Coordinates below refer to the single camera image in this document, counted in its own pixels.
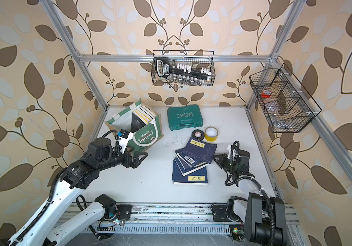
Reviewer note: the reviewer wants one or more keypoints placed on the side black wire basket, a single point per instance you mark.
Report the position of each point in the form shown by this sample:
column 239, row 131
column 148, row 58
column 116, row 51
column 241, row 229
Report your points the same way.
column 289, row 109

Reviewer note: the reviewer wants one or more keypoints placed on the back black wire basket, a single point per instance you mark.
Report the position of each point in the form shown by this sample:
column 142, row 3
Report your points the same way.
column 190, row 57

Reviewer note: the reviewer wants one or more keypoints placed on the yellow tape roll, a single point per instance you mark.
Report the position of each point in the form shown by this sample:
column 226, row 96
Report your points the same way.
column 211, row 134

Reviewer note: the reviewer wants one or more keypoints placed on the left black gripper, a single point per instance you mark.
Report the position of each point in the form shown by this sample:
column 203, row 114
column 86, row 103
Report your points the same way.
column 134, row 163

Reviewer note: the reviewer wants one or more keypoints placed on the green plastic tool case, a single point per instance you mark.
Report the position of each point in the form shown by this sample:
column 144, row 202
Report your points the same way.
column 184, row 117

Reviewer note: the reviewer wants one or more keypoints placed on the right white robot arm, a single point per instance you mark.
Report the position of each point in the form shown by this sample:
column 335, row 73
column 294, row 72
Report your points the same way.
column 262, row 217

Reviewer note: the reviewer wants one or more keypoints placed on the black socket set holder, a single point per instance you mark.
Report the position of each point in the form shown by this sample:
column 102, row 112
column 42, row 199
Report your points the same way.
column 173, row 70

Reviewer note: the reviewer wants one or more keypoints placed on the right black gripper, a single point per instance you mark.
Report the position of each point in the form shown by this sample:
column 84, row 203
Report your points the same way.
column 223, row 158

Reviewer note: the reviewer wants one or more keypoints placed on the red tape roll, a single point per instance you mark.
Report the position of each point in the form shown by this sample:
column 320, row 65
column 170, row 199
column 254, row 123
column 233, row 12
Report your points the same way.
column 266, row 94

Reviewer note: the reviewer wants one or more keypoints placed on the navy blue book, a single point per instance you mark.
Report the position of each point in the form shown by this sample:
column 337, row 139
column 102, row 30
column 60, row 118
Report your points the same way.
column 198, row 177
column 202, row 150
column 188, row 164

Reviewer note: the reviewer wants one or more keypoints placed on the black cover book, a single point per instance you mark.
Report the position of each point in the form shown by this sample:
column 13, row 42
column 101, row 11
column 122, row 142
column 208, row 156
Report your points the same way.
column 138, row 120

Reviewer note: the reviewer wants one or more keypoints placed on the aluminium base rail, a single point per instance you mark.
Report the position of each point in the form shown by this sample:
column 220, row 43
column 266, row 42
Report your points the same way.
column 150, row 218

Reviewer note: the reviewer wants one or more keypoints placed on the black tape roll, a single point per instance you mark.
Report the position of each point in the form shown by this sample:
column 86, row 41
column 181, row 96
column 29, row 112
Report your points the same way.
column 198, row 134

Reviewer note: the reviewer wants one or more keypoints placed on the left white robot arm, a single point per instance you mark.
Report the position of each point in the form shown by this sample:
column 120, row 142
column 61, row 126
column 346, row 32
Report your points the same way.
column 67, row 186

